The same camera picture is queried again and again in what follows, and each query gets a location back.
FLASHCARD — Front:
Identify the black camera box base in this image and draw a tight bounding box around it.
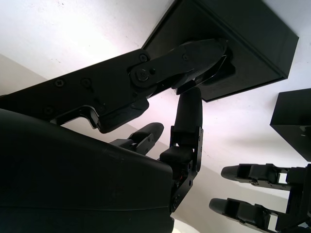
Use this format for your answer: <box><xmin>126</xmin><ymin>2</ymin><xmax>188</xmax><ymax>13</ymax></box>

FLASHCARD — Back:
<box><xmin>140</xmin><ymin>0</ymin><xmax>299</xmax><ymax>102</ymax></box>

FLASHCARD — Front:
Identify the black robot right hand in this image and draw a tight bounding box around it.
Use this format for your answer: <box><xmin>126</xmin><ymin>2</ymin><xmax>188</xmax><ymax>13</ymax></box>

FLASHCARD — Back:
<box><xmin>0</xmin><ymin>38</ymin><xmax>229</xmax><ymax>233</ymax></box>

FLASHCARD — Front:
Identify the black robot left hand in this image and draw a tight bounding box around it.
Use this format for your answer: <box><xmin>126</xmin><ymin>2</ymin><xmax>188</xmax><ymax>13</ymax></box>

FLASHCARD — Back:
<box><xmin>208</xmin><ymin>164</ymin><xmax>311</xmax><ymax>233</ymax></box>

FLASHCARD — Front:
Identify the black Intel RealSense box lid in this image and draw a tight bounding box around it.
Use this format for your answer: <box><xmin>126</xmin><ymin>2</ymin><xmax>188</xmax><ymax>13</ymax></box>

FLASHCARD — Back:
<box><xmin>269</xmin><ymin>88</ymin><xmax>311</xmax><ymax>162</ymax></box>

